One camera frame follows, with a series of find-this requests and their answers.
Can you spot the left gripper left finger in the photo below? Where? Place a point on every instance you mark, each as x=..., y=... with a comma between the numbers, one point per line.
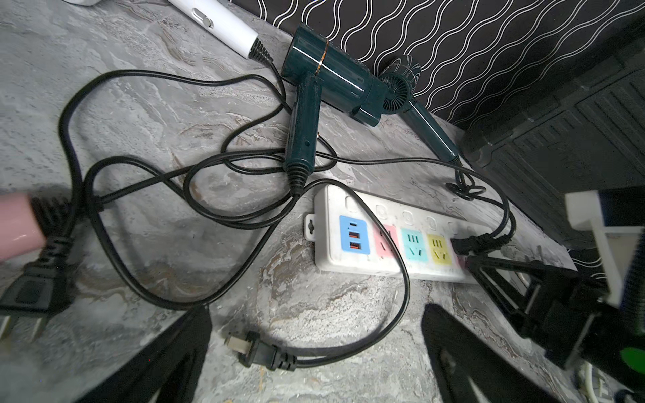
x=166, y=370

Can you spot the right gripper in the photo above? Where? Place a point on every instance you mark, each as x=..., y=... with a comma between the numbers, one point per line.
x=564, y=313

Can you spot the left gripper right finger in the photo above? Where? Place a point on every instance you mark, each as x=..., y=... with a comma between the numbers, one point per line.
x=465, y=368

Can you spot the black cord white back dryer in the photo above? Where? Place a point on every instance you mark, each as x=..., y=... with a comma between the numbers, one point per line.
x=259, y=162

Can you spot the white multicolour power strip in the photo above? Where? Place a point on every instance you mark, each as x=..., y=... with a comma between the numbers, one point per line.
x=347, y=241

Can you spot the black plastic tool case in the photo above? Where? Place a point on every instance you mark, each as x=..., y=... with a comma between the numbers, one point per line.
x=580, y=128

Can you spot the pink hair dryer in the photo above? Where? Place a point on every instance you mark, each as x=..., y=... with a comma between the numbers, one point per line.
x=20, y=230

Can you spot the green dryer back right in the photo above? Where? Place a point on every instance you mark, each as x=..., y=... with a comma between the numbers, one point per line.
x=401, y=83

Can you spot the green dryer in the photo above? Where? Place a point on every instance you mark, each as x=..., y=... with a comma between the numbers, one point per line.
x=401, y=83
x=322, y=72

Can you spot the green dryer back left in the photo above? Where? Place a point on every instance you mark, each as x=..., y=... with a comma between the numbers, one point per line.
x=322, y=72

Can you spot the white dryer at back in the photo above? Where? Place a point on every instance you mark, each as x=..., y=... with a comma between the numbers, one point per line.
x=221, y=23

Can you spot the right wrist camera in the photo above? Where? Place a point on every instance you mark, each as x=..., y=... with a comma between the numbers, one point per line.
x=615, y=217

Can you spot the black cord pink dryer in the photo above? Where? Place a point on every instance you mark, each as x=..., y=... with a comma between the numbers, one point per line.
x=42, y=290

